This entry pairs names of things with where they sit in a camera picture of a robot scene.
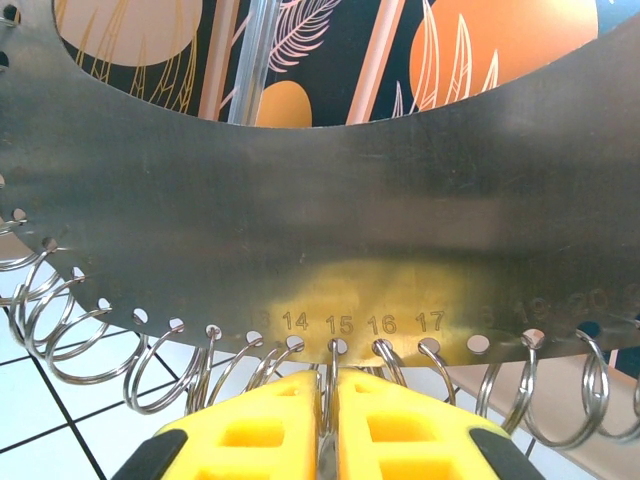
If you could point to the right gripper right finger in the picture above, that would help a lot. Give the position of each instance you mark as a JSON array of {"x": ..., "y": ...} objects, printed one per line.
[{"x": 415, "y": 415}]

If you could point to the left aluminium frame post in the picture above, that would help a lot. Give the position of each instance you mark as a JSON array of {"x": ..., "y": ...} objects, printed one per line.
[{"x": 252, "y": 60}]

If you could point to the metal key plate with rings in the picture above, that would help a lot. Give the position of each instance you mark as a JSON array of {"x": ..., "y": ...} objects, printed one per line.
[{"x": 320, "y": 200}]

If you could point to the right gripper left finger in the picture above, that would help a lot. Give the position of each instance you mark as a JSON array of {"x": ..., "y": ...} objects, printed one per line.
[{"x": 250, "y": 415}]

